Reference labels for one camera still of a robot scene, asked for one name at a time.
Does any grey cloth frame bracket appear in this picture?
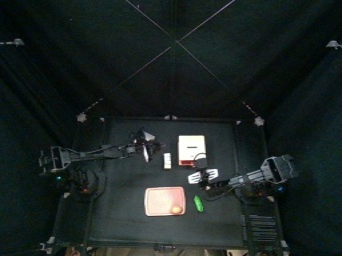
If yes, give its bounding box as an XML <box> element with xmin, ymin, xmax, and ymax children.
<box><xmin>0</xmin><ymin>38</ymin><xmax>25</xmax><ymax>47</ymax></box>
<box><xmin>325</xmin><ymin>39</ymin><xmax>342</xmax><ymax>50</ymax></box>

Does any pink plastic tray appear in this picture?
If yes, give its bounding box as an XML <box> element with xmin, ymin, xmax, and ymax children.
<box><xmin>143</xmin><ymin>186</ymin><xmax>187</xmax><ymax>217</ymax></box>

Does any grey table leg bracket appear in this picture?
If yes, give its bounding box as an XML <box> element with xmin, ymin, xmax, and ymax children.
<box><xmin>39</xmin><ymin>236</ymin><xmax>58</xmax><ymax>255</ymax></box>
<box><xmin>278</xmin><ymin>239</ymin><xmax>291</xmax><ymax>256</ymax></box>

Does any black table edge clamp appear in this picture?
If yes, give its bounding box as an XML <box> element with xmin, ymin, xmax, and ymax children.
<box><xmin>152</xmin><ymin>244</ymin><xmax>178</xmax><ymax>252</ymax></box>

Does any white and red drawer cabinet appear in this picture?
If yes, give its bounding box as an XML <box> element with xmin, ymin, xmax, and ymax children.
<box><xmin>178</xmin><ymin>134</ymin><xmax>208</xmax><ymax>167</ymax></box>

